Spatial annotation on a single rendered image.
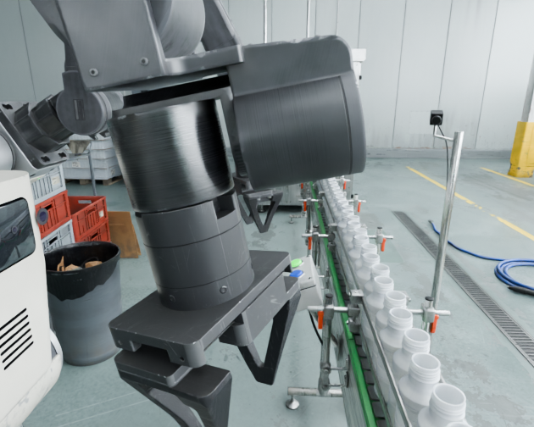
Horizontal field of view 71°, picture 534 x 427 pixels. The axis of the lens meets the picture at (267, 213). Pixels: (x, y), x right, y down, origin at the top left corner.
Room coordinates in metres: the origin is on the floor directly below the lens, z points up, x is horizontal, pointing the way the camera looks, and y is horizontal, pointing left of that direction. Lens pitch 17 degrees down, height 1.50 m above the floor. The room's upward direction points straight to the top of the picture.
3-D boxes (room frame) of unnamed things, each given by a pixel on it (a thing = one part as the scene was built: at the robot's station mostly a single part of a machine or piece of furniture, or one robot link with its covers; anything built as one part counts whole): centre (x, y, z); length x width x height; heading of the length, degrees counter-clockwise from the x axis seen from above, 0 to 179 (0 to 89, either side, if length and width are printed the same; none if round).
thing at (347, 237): (1.01, -0.25, 1.08); 0.06 x 0.06 x 0.17
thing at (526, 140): (7.65, -5.26, 0.55); 0.40 x 0.40 x 1.10; 87
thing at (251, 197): (0.63, 0.01, 1.32); 0.07 x 0.07 x 0.09; 26
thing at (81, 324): (2.01, 1.09, 0.32); 0.45 x 0.45 x 0.64
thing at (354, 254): (0.89, -0.24, 1.08); 0.06 x 0.06 x 0.17
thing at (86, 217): (3.02, 1.68, 0.55); 0.61 x 0.41 x 0.22; 179
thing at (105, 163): (7.37, 3.36, 0.50); 1.23 x 1.05 x 1.00; 175
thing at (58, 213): (2.31, 1.62, 0.78); 0.61 x 0.41 x 0.22; 3
